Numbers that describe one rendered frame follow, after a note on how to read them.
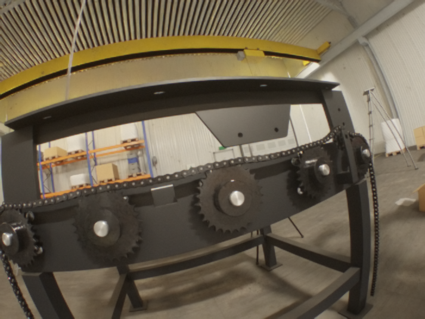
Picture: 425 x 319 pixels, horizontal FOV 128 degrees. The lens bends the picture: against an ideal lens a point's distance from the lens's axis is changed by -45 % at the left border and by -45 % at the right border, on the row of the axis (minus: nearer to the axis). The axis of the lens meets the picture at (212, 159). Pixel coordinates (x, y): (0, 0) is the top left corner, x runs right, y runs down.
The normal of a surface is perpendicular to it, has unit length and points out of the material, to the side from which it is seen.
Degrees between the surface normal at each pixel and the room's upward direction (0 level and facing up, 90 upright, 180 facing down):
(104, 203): 90
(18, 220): 90
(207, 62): 90
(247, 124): 90
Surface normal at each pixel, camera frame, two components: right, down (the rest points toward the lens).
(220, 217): 0.26, -0.15
